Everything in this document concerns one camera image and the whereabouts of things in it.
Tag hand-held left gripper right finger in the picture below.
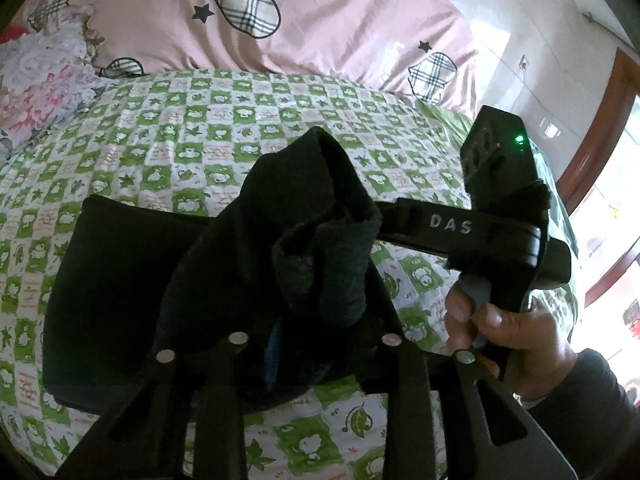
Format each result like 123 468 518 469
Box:
367 310 578 480

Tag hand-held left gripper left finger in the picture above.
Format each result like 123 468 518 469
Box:
55 322 291 480

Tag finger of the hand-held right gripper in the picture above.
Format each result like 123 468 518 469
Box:
377 197 543 267

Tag black pants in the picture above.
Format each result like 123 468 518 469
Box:
42 127 401 406

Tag person's right forearm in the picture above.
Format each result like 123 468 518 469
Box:
517 349 640 480

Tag person's right hand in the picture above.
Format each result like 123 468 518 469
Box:
444 284 578 402

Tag pink quilt with plaid hearts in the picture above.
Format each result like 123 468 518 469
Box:
25 0 481 116

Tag green checked bed sheet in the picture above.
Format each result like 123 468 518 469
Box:
0 67 581 480

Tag floral ruffled cloth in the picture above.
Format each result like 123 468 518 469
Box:
0 5 106 161

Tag wooden door frame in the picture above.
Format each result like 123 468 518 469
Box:
555 47 640 223

